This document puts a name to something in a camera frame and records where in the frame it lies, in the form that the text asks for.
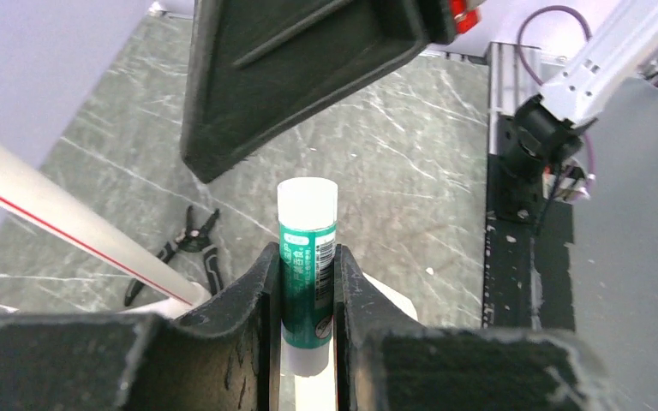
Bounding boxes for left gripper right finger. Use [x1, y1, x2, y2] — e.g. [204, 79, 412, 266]
[334, 245, 619, 410]

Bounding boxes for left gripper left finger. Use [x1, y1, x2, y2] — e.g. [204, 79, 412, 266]
[0, 243, 280, 410]

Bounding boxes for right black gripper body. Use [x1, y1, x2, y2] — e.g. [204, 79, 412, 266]
[419, 0, 482, 45]

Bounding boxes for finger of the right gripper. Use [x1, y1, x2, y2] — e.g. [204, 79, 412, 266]
[180, 0, 428, 182]

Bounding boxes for green white glue stick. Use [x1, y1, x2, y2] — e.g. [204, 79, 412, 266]
[277, 177, 338, 377]

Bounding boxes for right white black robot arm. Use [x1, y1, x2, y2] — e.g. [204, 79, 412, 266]
[180, 1, 658, 182]

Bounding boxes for black grey pliers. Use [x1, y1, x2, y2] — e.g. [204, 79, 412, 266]
[123, 205, 225, 307]

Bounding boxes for aluminium table frame rail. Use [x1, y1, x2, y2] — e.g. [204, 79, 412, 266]
[486, 42, 540, 155]

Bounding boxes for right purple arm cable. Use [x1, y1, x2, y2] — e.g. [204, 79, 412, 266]
[516, 5, 598, 197]

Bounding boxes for white PVC pipe frame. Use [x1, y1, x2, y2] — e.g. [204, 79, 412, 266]
[0, 145, 211, 319]

